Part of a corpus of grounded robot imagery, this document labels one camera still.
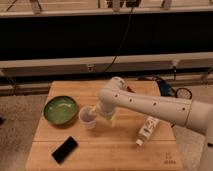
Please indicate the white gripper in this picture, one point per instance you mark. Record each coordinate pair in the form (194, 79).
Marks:
(104, 113)

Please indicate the blue object with cables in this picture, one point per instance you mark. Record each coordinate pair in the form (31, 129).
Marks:
(164, 87)

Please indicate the red small object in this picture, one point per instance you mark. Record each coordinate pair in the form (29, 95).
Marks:
(129, 89)

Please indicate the black smartphone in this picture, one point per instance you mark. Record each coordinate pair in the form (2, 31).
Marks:
(64, 149)

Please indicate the white plastic bottle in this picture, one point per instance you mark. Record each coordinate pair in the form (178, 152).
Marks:
(146, 130)

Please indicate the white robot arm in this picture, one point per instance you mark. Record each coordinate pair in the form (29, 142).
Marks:
(194, 115)

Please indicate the green bowl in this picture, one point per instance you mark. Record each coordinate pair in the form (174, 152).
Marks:
(60, 110)

